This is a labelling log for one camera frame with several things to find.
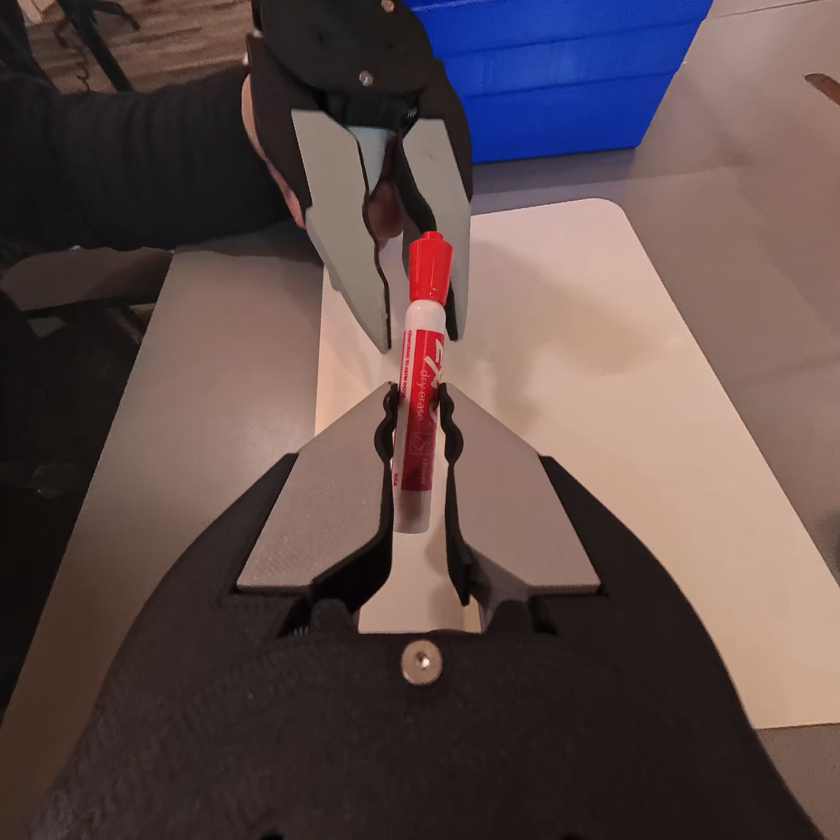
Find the white whiteboard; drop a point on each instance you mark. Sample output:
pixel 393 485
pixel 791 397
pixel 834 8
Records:
pixel 590 426

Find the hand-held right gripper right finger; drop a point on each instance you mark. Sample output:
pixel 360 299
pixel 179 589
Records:
pixel 525 525

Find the person's left hand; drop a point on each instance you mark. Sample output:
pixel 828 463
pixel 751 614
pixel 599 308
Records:
pixel 275 177

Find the person's dark clothing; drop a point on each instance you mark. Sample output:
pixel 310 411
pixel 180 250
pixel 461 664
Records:
pixel 59 459

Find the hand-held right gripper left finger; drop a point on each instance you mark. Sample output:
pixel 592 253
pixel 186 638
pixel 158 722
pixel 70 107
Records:
pixel 308 525

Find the red whiteboard marker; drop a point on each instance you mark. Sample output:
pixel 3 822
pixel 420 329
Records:
pixel 417 420

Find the person's left forearm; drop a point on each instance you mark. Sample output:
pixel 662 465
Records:
pixel 131 164

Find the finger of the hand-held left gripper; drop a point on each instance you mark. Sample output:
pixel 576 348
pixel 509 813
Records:
pixel 341 223
pixel 446 177

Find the blue plastic bin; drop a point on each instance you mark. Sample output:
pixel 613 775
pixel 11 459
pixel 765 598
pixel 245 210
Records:
pixel 558 79

